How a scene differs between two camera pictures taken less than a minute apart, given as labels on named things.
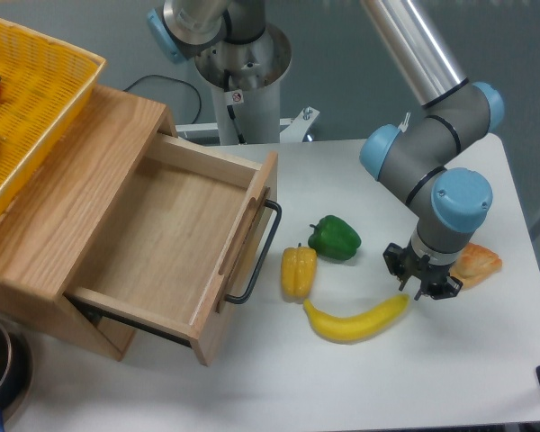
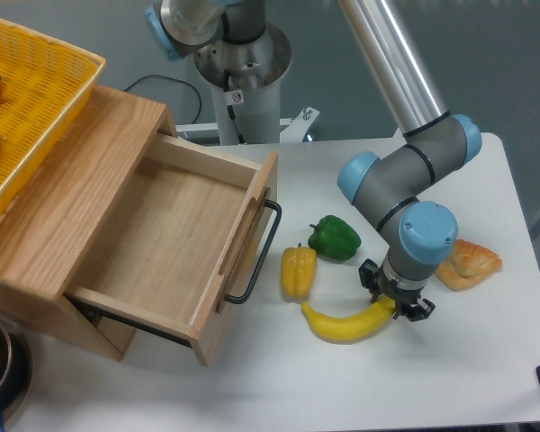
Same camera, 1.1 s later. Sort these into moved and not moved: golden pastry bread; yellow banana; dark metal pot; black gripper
Moved: black gripper
Not moved: dark metal pot; yellow banana; golden pastry bread
